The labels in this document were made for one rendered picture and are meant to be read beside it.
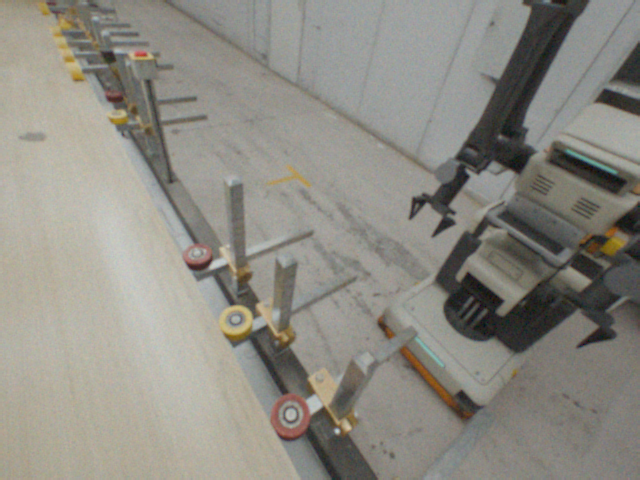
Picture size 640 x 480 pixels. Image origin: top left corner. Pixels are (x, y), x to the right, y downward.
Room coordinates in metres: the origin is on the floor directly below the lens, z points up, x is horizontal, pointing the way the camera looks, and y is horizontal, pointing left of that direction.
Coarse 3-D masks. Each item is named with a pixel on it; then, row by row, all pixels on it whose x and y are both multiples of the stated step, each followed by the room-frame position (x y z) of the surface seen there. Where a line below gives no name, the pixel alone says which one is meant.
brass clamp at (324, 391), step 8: (312, 376) 0.30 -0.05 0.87; (328, 376) 0.30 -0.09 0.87; (312, 384) 0.28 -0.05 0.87; (320, 384) 0.28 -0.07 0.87; (328, 384) 0.29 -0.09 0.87; (312, 392) 0.27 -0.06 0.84; (320, 392) 0.26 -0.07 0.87; (328, 392) 0.27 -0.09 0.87; (320, 400) 0.25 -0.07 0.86; (328, 400) 0.25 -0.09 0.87; (328, 408) 0.23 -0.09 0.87; (352, 408) 0.24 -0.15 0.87; (328, 416) 0.23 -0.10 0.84; (344, 416) 0.23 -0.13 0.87; (352, 416) 0.23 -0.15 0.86; (336, 424) 0.21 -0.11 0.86; (344, 424) 0.21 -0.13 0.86; (352, 424) 0.21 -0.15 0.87; (336, 432) 0.20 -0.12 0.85; (344, 432) 0.20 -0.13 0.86
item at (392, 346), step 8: (408, 328) 0.48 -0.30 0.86; (400, 336) 0.45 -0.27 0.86; (408, 336) 0.45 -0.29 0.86; (384, 344) 0.42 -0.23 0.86; (392, 344) 0.42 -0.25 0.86; (400, 344) 0.43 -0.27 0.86; (376, 352) 0.39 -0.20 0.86; (384, 352) 0.39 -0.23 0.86; (392, 352) 0.40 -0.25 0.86; (384, 360) 0.38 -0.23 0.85; (336, 384) 0.29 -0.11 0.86; (312, 400) 0.25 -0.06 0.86; (312, 408) 0.23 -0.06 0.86; (320, 408) 0.24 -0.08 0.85
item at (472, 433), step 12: (480, 420) 0.28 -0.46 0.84; (492, 420) 0.28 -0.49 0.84; (468, 432) 0.25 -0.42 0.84; (480, 432) 0.25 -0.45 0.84; (456, 444) 0.22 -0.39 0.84; (468, 444) 0.22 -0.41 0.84; (444, 456) 0.19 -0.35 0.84; (456, 456) 0.20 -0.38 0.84; (432, 468) 0.17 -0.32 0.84; (444, 468) 0.17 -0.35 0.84
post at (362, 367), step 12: (360, 360) 0.24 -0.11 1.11; (372, 360) 0.24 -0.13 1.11; (348, 372) 0.24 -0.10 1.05; (360, 372) 0.22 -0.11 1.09; (372, 372) 0.23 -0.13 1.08; (348, 384) 0.23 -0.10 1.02; (360, 384) 0.22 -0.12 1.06; (336, 396) 0.24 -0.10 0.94; (348, 396) 0.22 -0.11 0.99; (336, 408) 0.23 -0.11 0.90; (348, 408) 0.23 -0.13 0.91; (324, 420) 0.24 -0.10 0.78; (324, 432) 0.23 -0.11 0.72
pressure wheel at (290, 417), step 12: (288, 396) 0.23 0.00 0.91; (300, 396) 0.23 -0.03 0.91; (276, 408) 0.20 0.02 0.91; (288, 408) 0.21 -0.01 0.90; (300, 408) 0.21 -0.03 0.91; (276, 420) 0.18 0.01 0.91; (288, 420) 0.19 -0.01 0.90; (300, 420) 0.19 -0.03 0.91; (276, 432) 0.16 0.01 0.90; (288, 432) 0.17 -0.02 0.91; (300, 432) 0.17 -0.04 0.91
